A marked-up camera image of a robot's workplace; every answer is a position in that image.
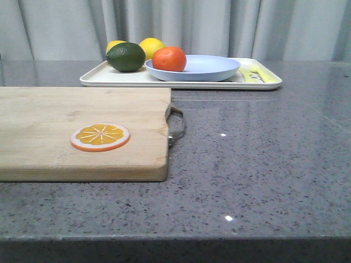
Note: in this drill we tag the light blue plate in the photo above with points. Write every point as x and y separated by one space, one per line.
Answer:
199 68

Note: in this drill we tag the orange mandarin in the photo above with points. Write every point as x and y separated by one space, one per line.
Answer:
170 59

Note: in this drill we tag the white rectangular tray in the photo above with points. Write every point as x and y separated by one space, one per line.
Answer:
106 76

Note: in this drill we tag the orange slice toy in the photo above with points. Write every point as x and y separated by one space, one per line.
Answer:
100 137

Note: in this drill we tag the green lime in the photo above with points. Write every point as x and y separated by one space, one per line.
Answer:
126 57

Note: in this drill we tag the yellow lemon right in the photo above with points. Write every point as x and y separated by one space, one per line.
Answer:
150 46

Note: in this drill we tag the yellow lemon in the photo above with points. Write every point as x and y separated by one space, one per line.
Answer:
150 46
111 45

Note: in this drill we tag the yellow plastic knife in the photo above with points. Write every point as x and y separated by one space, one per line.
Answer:
247 75

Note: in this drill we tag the yellow plastic fork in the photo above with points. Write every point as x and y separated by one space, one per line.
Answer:
266 77

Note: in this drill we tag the yellow lemon left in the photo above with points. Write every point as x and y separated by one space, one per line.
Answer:
111 45

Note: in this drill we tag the wooden cutting board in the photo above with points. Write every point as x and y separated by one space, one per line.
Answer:
38 122

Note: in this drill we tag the grey curtain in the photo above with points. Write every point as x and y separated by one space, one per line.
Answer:
264 30

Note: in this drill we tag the metal cutting board handle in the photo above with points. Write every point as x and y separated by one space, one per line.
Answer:
176 121

